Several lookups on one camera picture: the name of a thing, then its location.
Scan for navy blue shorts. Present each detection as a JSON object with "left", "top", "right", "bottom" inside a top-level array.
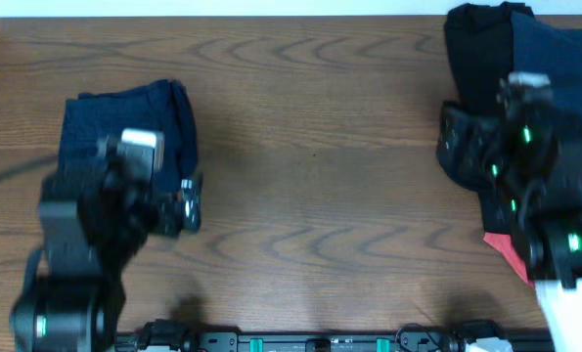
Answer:
[{"left": 58, "top": 79, "right": 199, "bottom": 193}]

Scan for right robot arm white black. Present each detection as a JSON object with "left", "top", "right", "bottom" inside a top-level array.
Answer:
[{"left": 436, "top": 102, "right": 582, "bottom": 351}]

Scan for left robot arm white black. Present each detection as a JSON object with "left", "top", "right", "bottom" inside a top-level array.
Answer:
[{"left": 10, "top": 160, "right": 202, "bottom": 351}]

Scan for red garment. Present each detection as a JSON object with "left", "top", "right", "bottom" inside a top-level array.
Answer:
[{"left": 483, "top": 233, "right": 534, "bottom": 287}]

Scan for black shirt with lettering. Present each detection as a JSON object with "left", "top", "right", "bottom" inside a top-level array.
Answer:
[{"left": 443, "top": 2, "right": 534, "bottom": 235}]

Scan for dark blue garment in pile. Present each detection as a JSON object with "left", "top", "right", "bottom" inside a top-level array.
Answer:
[{"left": 511, "top": 14, "right": 582, "bottom": 114}]

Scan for black mounting rail with clamps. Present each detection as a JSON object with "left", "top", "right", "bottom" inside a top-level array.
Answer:
[{"left": 110, "top": 320, "right": 555, "bottom": 352}]

